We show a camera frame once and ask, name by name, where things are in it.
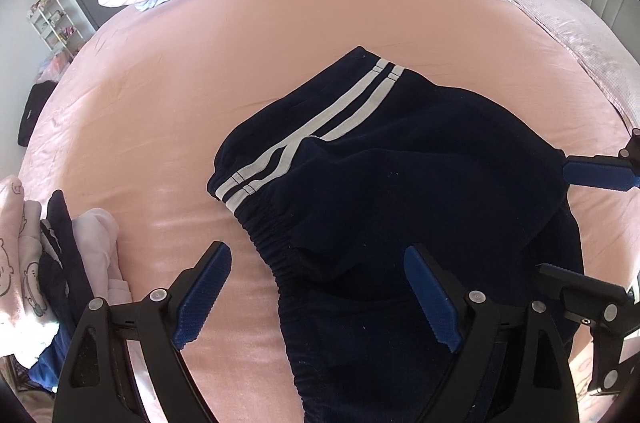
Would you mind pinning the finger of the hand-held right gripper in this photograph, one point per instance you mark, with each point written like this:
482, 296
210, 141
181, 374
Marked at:
595, 173
585, 285

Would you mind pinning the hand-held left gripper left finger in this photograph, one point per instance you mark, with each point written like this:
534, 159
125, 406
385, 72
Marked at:
200, 298

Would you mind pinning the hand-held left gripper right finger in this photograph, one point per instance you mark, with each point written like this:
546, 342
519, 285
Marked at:
432, 298

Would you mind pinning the navy shorts with white stripes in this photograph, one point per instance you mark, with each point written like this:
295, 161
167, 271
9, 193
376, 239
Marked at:
400, 153

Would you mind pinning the pale pink garment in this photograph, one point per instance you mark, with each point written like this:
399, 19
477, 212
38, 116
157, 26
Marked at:
97, 243

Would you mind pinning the pale pink textured pillow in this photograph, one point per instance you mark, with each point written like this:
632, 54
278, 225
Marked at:
580, 33

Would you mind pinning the navy garment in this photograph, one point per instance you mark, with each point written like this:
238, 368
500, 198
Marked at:
65, 233

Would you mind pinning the blue cloth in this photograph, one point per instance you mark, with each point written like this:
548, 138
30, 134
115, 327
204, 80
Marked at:
50, 363

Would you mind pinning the white bear-print cloth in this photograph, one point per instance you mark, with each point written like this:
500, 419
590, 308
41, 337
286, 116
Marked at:
20, 263

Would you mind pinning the pink bed sheet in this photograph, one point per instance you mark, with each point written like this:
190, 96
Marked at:
225, 53

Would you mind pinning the black bag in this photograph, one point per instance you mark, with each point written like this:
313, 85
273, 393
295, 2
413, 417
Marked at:
35, 113

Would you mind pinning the pink cloth bundle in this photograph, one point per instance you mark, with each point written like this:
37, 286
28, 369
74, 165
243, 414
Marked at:
55, 65

